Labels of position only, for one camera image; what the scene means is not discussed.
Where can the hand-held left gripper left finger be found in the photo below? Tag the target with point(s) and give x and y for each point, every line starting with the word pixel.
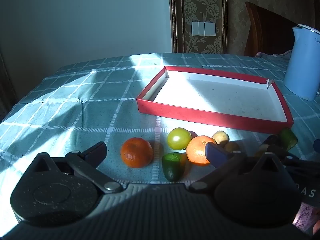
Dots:
pixel 98 150

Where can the cylindrical cucumber piece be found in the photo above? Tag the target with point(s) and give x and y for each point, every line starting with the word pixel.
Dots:
pixel 288 137

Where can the mandarin orange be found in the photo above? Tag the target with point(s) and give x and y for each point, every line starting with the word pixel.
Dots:
pixel 196 150
pixel 136 152

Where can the red cardboard box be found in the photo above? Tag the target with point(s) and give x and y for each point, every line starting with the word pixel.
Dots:
pixel 220 97

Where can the dark brown round fruit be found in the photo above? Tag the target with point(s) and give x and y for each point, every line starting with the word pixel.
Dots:
pixel 231 146

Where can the tapered cucumber end piece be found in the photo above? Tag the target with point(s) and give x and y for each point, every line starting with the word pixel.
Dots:
pixel 172 167

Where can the gold patterned framed wall panel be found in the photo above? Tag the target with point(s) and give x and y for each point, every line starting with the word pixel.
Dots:
pixel 200 5

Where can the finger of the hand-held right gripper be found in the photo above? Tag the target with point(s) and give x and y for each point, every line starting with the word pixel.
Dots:
pixel 317 145
pixel 285 153

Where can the person's right hand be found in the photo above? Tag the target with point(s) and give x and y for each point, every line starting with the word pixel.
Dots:
pixel 317 228

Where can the person's right forearm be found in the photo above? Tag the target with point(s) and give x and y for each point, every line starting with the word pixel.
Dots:
pixel 305 217

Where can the white wall light switch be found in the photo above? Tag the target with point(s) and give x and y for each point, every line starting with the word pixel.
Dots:
pixel 203 28

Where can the light brown round fruit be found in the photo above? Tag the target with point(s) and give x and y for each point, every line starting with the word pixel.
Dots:
pixel 220 137

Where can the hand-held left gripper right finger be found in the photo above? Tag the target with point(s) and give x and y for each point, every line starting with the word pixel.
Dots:
pixel 215 155

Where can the yellow-green tomato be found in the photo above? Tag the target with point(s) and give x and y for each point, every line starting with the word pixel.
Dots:
pixel 178 138

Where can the light blue electric kettle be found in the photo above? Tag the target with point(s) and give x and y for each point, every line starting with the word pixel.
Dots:
pixel 303 62

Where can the wooden chair back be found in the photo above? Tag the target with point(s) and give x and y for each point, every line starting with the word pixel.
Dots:
pixel 267 30

